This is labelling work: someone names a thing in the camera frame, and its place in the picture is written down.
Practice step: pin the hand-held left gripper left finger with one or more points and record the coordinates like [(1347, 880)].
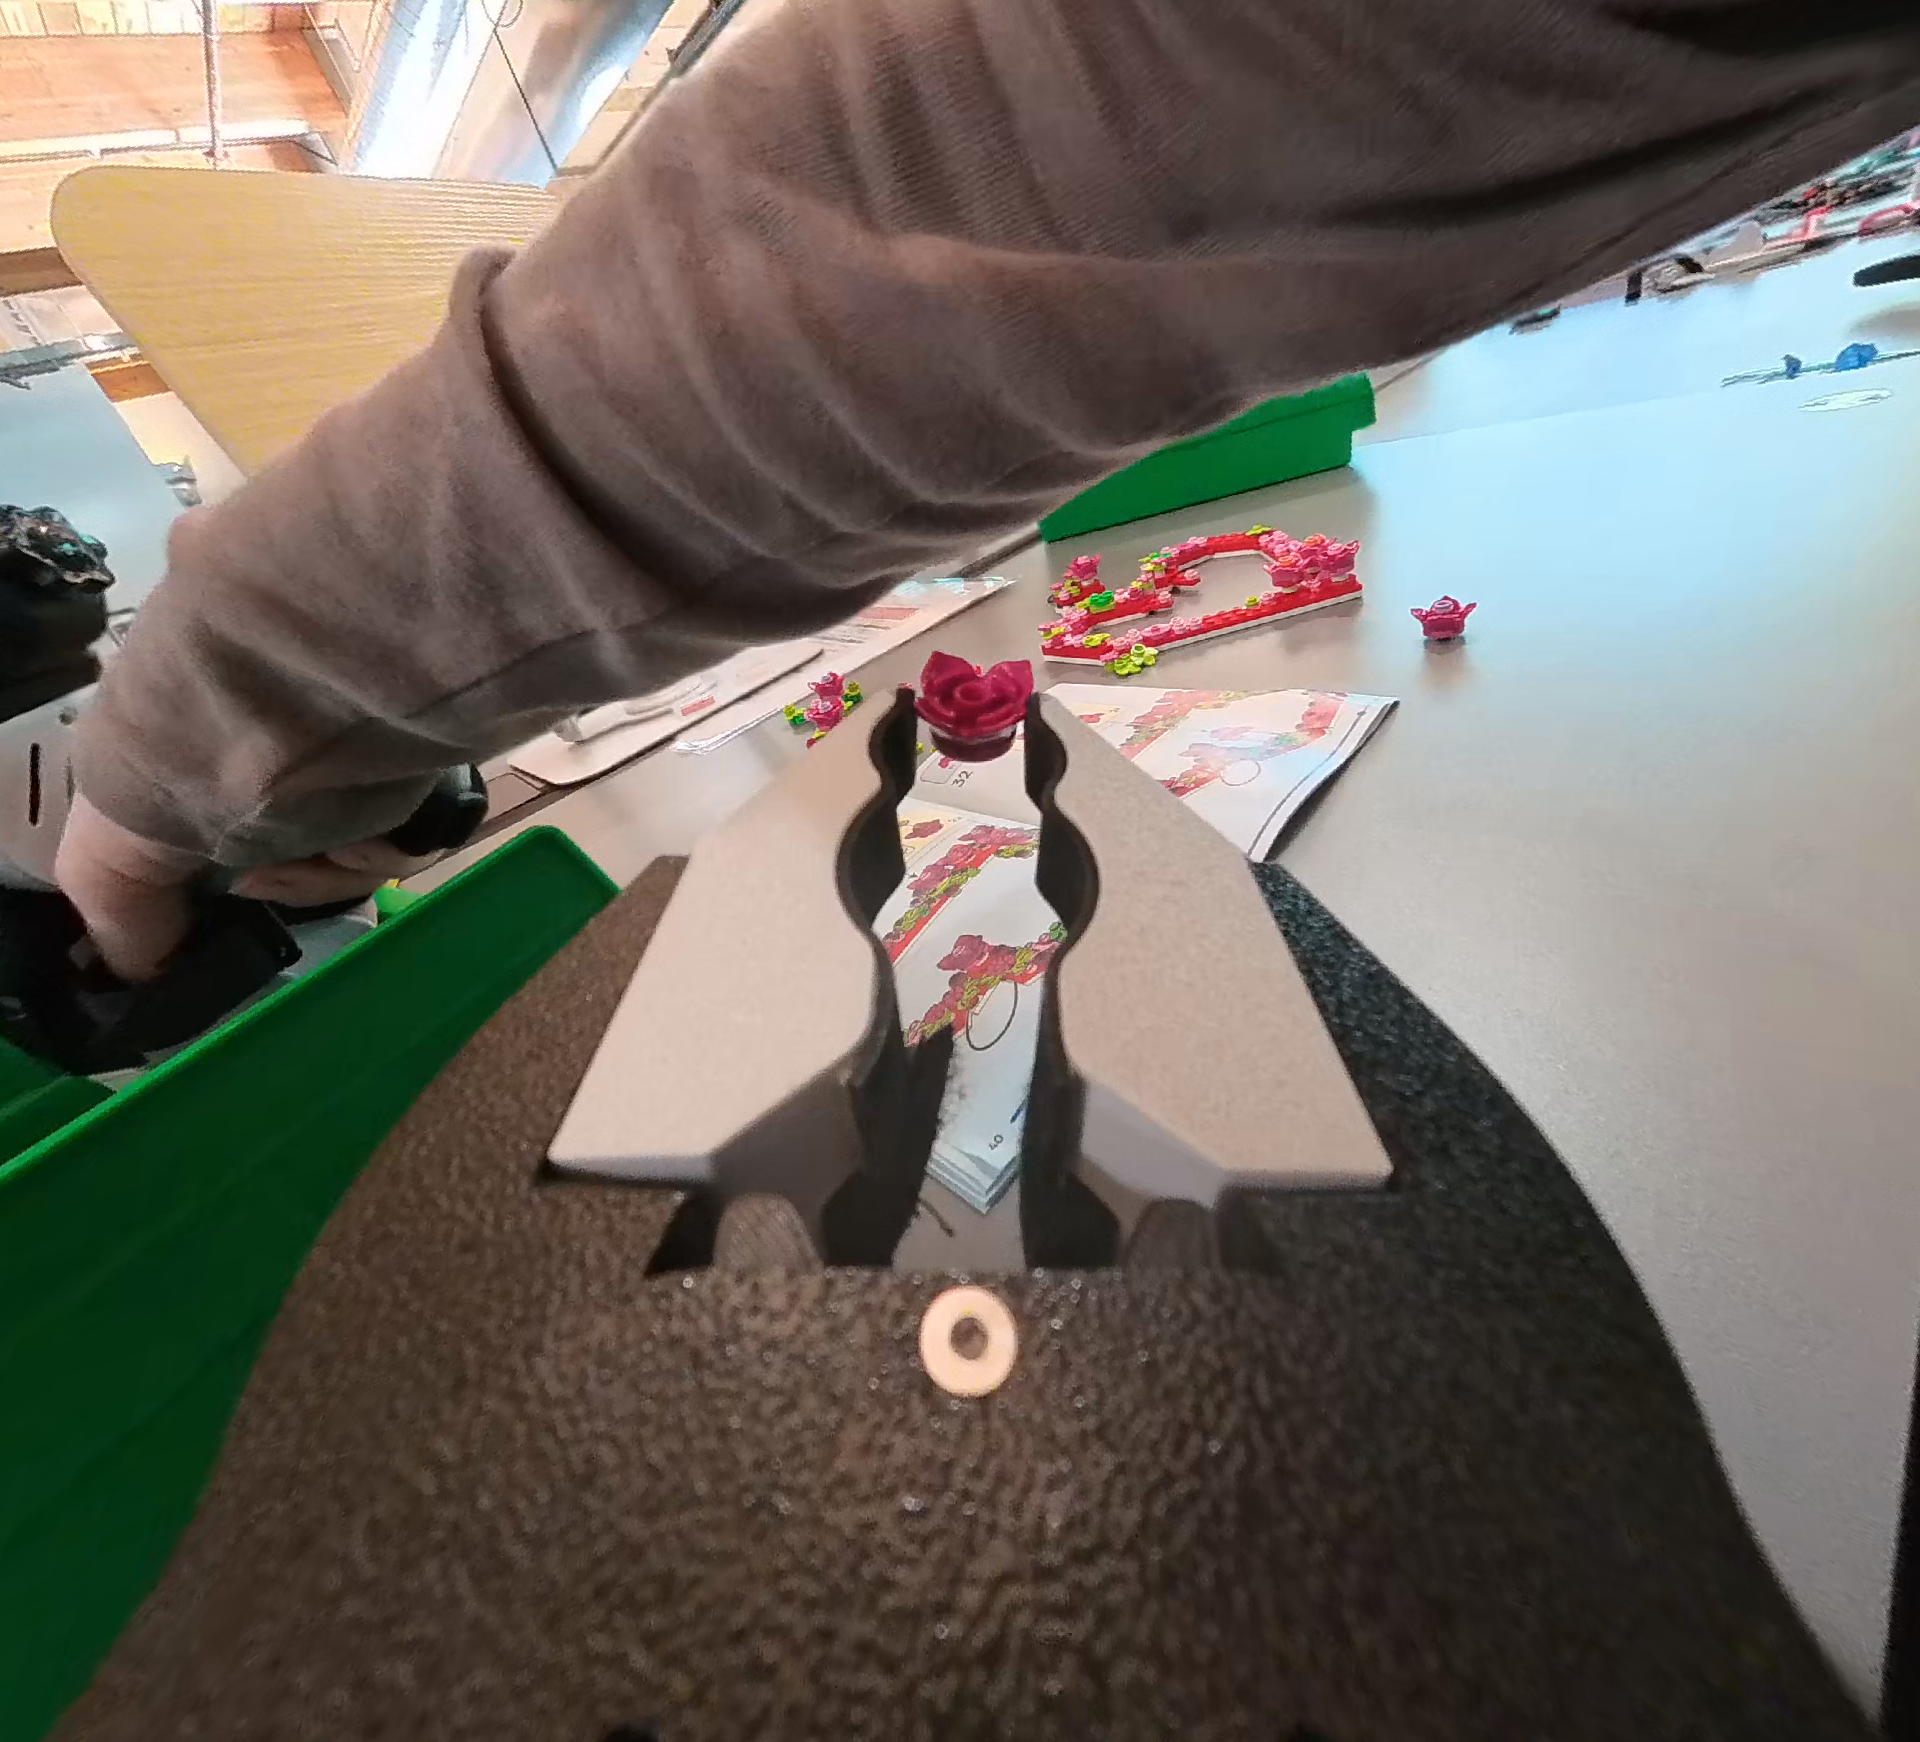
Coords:
[(720, 1023)]

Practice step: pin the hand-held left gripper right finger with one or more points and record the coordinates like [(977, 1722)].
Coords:
[(1201, 1023)]

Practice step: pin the magenta lego rose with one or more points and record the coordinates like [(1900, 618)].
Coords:
[(972, 701), (1443, 621)]

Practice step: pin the green plastic bin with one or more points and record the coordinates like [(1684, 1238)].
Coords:
[(150, 1322), (1245, 461)]

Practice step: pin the person's right forearm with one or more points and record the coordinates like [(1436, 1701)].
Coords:
[(975, 273)]

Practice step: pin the open lego instruction booklet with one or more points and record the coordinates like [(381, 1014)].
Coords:
[(1274, 752)]

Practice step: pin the small lego flower cluster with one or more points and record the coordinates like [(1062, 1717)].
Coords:
[(825, 705)]

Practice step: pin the wooden tilting stand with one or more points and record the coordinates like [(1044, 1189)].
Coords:
[(271, 303)]

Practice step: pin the white printed paper sheet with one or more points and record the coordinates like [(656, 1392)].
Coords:
[(914, 603)]

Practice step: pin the red lego heart frame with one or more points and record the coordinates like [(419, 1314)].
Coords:
[(1245, 587)]

